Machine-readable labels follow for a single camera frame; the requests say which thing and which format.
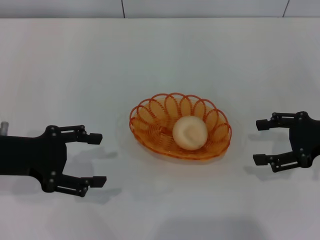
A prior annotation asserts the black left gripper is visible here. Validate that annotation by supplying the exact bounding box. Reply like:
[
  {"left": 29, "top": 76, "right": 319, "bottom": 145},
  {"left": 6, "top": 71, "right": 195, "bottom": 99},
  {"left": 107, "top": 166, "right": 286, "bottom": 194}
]
[{"left": 0, "top": 124, "right": 108, "bottom": 199}]

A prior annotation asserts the pale round bread bun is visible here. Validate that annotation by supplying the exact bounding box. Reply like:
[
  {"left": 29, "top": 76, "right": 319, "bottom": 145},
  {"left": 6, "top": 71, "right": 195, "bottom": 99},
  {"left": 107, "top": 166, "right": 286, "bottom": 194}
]
[{"left": 172, "top": 115, "right": 209, "bottom": 151}]

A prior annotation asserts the orange wire basket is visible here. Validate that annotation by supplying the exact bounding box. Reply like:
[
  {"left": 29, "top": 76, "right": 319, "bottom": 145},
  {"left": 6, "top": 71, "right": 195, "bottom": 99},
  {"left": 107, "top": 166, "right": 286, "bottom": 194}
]
[{"left": 128, "top": 92, "right": 233, "bottom": 161}]

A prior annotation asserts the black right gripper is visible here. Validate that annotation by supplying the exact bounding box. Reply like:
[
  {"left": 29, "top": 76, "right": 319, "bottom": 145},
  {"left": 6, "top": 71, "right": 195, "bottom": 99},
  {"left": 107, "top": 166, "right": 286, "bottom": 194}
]
[{"left": 252, "top": 109, "right": 320, "bottom": 174}]

